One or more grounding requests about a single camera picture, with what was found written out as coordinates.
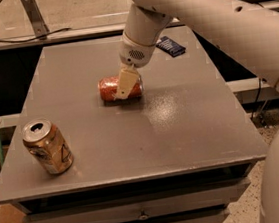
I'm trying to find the black cable on ledge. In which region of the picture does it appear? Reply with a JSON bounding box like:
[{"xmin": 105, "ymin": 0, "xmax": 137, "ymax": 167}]
[{"xmin": 0, "ymin": 27, "xmax": 74, "ymax": 46}]

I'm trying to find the grey drawer cabinet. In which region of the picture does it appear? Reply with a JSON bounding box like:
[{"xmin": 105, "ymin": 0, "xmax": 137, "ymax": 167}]
[{"xmin": 0, "ymin": 27, "xmax": 268, "ymax": 217}]

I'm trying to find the upper grey drawer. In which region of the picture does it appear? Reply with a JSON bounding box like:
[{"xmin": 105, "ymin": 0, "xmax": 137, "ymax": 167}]
[{"xmin": 23, "ymin": 178, "xmax": 250, "ymax": 223}]

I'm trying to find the left metal window bracket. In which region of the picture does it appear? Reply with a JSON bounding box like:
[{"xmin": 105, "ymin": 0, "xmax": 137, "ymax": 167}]
[{"xmin": 20, "ymin": 0, "xmax": 50, "ymax": 40}]

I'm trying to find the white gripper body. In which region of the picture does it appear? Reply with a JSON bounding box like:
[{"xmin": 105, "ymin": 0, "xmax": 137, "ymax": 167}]
[{"xmin": 119, "ymin": 31, "xmax": 156, "ymax": 68}]

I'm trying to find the gold upright soda can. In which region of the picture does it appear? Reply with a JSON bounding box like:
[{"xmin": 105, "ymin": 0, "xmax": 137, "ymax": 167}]
[{"xmin": 22, "ymin": 118, "xmax": 74, "ymax": 175}]

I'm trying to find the red coke can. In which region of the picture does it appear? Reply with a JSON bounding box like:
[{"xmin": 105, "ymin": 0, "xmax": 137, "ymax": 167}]
[{"xmin": 98, "ymin": 76, "xmax": 143, "ymax": 102}]

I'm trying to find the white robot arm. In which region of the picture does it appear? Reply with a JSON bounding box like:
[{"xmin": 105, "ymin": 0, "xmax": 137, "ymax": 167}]
[{"xmin": 115, "ymin": 0, "xmax": 279, "ymax": 223}]

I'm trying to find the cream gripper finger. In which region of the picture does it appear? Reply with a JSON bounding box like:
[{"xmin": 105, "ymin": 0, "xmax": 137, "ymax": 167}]
[{"xmin": 115, "ymin": 65, "xmax": 140, "ymax": 100}]

